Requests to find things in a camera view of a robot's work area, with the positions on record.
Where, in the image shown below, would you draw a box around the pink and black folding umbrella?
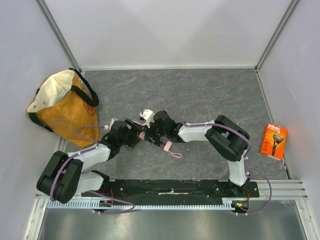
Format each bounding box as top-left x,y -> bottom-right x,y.
133,120 -> 183,159

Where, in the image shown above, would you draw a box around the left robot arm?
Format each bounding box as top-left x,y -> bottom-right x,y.
36,119 -> 145,204

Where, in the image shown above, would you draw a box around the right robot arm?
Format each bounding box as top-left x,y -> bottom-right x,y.
140,109 -> 252,188

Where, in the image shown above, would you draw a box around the orange razor box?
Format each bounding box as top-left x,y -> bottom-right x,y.
260,123 -> 288,161

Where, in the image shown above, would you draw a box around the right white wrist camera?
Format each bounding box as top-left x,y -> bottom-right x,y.
139,109 -> 155,128

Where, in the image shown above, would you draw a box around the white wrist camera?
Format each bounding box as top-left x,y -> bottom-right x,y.
104,118 -> 118,130
139,109 -> 155,128

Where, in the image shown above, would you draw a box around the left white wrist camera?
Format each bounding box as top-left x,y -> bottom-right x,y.
104,118 -> 118,130

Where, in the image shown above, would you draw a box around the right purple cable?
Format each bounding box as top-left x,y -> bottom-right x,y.
143,94 -> 273,216

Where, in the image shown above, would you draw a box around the purple cable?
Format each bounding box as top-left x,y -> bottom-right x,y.
49,124 -> 136,215
143,94 -> 273,216

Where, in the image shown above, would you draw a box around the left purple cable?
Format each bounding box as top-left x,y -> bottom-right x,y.
49,124 -> 136,215

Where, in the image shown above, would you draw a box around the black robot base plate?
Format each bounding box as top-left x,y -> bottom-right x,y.
97,179 -> 260,204

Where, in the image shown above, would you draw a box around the yellow tote bag black handles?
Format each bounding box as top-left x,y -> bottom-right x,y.
26,68 -> 100,148

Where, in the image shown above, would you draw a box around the light blue cable duct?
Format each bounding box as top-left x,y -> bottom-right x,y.
46,198 -> 235,211

